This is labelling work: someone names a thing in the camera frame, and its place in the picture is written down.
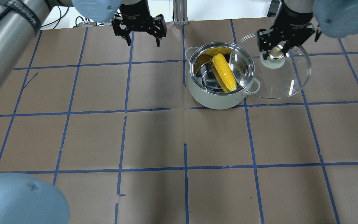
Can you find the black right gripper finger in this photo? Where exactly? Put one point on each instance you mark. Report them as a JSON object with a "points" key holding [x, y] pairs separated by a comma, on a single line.
{"points": [[298, 37], [264, 42]]}

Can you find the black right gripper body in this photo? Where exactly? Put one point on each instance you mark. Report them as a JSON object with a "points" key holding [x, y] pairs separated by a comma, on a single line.
{"points": [[293, 17]]}

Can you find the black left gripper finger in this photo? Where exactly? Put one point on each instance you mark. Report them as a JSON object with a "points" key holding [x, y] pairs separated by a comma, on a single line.
{"points": [[121, 30], [158, 28]]}

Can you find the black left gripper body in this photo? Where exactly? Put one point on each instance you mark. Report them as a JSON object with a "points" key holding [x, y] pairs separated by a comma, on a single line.
{"points": [[134, 13]]}

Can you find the glass pot lid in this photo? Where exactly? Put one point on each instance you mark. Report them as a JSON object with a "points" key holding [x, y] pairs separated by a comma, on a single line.
{"points": [[283, 74]]}

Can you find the yellow corn cob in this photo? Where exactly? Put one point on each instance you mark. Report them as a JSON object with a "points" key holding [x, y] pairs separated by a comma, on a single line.
{"points": [[223, 73]]}

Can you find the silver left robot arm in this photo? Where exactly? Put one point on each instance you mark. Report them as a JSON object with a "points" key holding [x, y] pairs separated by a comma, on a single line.
{"points": [[25, 199]]}

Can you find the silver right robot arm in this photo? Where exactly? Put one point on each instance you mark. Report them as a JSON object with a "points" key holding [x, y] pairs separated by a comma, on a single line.
{"points": [[334, 18]]}

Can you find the pale green steel pot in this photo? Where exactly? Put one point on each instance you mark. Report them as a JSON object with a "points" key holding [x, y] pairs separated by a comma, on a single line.
{"points": [[202, 83]]}

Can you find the aluminium frame post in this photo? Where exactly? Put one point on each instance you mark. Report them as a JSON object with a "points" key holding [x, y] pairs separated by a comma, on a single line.
{"points": [[180, 16]]}

